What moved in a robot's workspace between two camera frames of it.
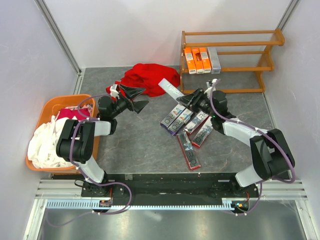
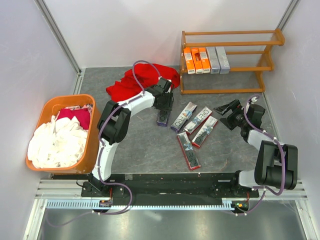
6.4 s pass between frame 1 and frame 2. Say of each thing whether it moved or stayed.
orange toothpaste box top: stayed
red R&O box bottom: stayed
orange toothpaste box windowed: stayed
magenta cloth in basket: stayed
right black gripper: moved
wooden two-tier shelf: stayed
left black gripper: moved
